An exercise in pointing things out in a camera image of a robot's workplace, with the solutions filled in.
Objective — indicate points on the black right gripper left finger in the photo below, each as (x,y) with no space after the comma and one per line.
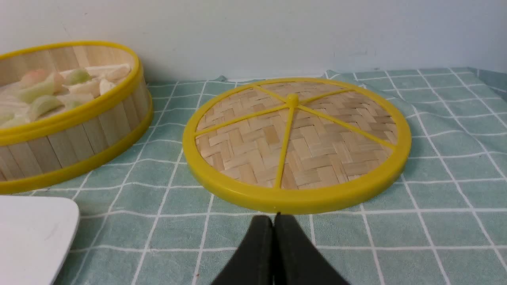
(251,262)

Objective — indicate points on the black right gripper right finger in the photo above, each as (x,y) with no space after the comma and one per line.
(296,260)

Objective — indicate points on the white square plate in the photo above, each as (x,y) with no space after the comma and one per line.
(36,234)

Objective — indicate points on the white steamed dumpling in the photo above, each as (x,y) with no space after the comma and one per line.
(109,79)

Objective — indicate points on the pink steamed dumpling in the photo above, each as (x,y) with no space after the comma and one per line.
(32,78)

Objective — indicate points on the woven bamboo steamer lid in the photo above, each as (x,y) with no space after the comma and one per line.
(297,145)

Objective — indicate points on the green checkered tablecloth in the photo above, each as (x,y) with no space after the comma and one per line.
(146,221)

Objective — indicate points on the bamboo steamer basket yellow rim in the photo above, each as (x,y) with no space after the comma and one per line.
(67,145)

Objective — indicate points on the green dumpling at back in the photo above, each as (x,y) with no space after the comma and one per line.
(77,76)

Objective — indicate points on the green dumpling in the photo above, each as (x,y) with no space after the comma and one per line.
(28,95)
(42,105)
(77,76)

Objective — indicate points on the green dumpling front left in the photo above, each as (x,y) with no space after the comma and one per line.
(42,105)

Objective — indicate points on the green dumpling centre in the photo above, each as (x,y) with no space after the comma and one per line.
(28,95)

